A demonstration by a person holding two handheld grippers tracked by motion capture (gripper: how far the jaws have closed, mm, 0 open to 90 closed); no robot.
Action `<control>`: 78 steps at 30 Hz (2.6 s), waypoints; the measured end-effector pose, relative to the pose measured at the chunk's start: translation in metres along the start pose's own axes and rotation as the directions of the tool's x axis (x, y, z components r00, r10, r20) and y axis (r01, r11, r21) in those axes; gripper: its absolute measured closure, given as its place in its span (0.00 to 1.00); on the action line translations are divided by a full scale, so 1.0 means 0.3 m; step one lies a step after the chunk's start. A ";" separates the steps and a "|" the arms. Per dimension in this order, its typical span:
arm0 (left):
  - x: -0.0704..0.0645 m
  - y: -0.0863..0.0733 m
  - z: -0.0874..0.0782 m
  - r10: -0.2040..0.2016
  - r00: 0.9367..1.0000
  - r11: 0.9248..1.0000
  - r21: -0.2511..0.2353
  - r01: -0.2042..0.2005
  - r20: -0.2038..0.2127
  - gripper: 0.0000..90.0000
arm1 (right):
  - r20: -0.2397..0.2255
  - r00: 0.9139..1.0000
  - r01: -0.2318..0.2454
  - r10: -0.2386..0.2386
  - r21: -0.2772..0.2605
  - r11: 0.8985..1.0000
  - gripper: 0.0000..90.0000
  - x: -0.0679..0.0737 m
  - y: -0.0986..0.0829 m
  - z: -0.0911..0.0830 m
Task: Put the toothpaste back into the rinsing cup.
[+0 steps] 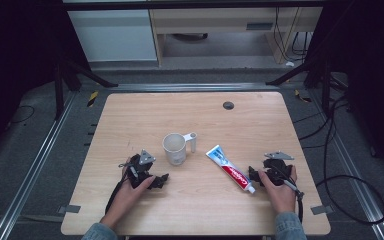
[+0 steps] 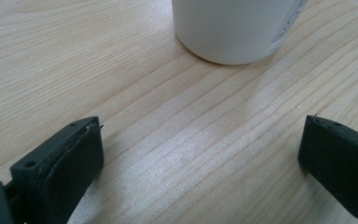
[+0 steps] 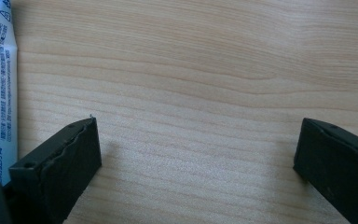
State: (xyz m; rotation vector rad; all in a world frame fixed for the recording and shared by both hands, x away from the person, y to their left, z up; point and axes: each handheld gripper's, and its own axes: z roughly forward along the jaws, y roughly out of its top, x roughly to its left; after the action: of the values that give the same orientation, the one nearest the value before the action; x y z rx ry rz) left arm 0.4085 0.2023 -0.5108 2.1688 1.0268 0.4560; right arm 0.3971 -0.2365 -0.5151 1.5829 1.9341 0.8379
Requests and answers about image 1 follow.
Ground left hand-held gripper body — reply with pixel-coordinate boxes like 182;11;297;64
118;149;157;190

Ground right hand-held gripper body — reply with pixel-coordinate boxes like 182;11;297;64
262;150;296;188

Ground toothpaste tube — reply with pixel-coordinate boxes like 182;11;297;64
205;144;257;195

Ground white cup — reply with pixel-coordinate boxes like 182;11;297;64
161;131;198;167

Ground person's right hand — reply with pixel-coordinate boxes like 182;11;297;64
257;165;298;214

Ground person's left hand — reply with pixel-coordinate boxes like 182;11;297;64
108;165;157;219

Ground grey tape piece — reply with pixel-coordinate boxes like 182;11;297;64
57;204;82;215
310;204;335;216

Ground yellow black tape piece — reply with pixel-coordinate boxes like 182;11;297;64
294;88;313;104
86;90;100;108

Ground black stand legs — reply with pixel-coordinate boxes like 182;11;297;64
265;49;349;116
53;55;120;122

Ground white cabinet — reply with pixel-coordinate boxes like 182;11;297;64
66;8;158;63

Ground left hand-held gripper cable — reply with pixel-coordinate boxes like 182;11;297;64
104;173;130;215

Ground hand-held gripper cable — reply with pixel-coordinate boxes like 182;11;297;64
104;173;130;215
280;179;305;224

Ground right hand-held gripper cable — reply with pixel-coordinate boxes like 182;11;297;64
280;179;305;224

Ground black looped floor cable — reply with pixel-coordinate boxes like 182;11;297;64
293;94;384;225

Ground aluminium floor rail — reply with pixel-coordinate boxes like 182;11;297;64
0;90;78;240
308;89;384;240
107;82;281;93

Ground thin black floor cable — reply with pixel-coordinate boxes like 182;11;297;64
5;104;36;131

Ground black hanging desk cables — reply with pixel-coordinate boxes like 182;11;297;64
272;6;315;64

